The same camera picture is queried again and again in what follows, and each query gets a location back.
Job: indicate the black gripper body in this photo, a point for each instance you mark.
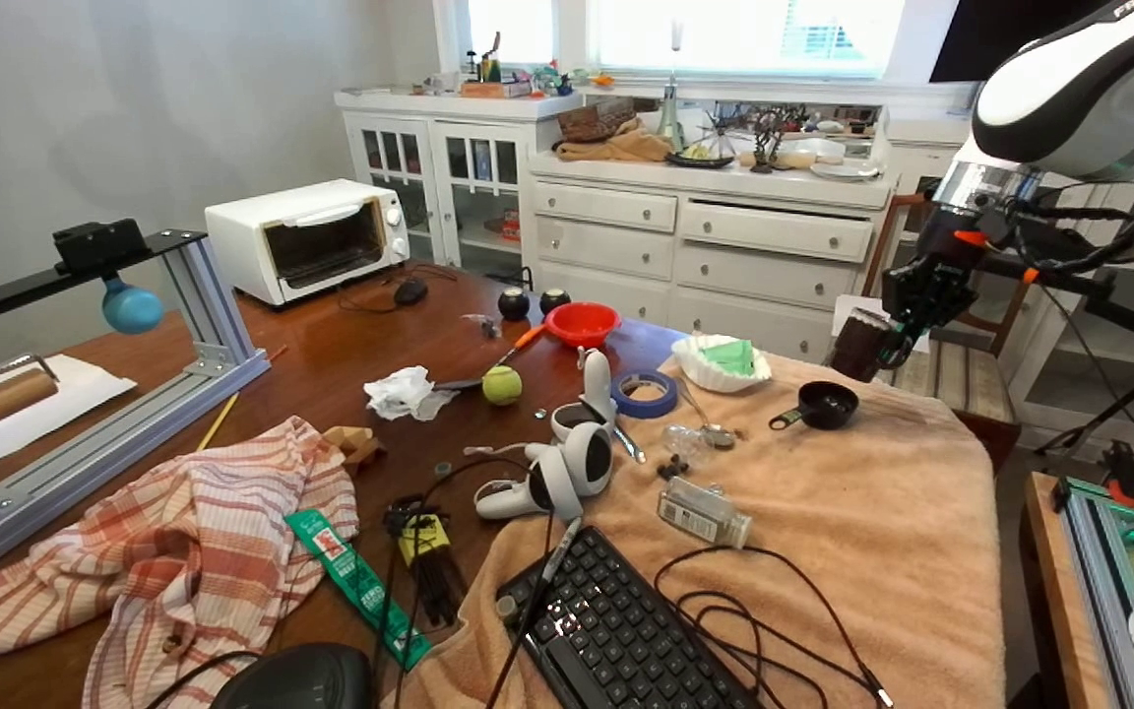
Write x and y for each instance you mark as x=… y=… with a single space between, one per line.
x=934 y=286

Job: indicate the brown ceramic mug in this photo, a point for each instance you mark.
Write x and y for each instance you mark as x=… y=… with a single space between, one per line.
x=862 y=343

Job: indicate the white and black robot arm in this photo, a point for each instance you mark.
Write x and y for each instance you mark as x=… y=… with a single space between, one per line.
x=1060 y=105

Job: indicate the black measuring cup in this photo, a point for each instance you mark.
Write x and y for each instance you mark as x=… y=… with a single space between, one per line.
x=820 y=407

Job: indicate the wooden chair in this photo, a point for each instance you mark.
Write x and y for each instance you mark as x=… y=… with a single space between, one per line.
x=962 y=360

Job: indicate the white cabinet dresser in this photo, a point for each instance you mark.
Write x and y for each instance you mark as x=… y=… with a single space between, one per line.
x=698 y=248

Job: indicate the white coffee filter bowl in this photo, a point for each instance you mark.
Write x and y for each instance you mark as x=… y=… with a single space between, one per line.
x=720 y=364

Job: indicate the black tripod stand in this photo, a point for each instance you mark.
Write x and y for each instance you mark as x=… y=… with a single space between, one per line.
x=1068 y=364

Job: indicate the tan towel table cover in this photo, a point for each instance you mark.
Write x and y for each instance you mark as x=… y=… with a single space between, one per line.
x=870 y=547

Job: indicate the metal spoon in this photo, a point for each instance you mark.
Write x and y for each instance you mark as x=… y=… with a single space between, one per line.
x=711 y=429

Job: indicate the small black clip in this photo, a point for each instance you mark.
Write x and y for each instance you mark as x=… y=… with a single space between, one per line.
x=673 y=466

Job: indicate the small glass bottle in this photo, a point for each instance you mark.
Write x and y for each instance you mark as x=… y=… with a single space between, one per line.
x=702 y=515

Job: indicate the red plastic bowl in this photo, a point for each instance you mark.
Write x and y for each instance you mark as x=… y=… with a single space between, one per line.
x=580 y=323

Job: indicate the white VR controller rear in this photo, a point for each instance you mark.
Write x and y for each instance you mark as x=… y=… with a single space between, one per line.
x=590 y=395

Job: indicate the white vr controller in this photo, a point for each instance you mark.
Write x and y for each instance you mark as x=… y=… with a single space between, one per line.
x=561 y=478
x=590 y=395

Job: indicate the white VR controller front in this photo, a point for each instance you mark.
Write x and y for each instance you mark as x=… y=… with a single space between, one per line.
x=561 y=478

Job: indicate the black round object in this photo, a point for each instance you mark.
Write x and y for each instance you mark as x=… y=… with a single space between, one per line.
x=514 y=306

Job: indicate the yellow-green tennis ball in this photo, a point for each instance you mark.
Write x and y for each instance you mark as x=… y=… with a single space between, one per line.
x=502 y=387

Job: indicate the black keyboard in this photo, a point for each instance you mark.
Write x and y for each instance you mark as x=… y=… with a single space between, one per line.
x=606 y=639

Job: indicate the wooden dining table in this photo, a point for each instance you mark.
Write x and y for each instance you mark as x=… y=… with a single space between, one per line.
x=318 y=356

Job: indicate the black computer mouse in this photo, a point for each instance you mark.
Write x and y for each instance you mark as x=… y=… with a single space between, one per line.
x=409 y=294

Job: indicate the crumpled white tissue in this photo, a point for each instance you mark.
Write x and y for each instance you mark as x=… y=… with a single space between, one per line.
x=408 y=395

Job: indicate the black yellow tool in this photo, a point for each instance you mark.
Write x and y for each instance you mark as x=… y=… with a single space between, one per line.
x=427 y=553

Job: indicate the green package strip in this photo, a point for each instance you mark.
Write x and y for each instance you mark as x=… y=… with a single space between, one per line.
x=360 y=583

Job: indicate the white toaster oven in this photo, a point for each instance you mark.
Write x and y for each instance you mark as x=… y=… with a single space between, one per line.
x=300 y=242

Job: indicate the yellow pencil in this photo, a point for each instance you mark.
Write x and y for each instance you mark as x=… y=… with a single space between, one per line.
x=216 y=424

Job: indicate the black round pad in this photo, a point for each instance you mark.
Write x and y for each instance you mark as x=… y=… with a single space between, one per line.
x=317 y=676

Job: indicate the red striped cloth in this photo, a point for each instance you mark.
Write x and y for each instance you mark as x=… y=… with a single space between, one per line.
x=190 y=559

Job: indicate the blue bulb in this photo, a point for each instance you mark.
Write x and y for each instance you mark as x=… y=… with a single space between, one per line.
x=131 y=308

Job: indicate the white paper sheet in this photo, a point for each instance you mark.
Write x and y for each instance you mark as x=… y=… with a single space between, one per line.
x=81 y=391

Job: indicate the robot base aluminium frame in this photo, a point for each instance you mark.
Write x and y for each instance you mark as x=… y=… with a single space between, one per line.
x=1074 y=547

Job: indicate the orange handled screwdriver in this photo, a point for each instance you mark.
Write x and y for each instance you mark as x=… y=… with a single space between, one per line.
x=509 y=350

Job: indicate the aluminium frame stand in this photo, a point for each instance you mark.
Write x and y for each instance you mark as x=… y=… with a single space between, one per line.
x=84 y=414

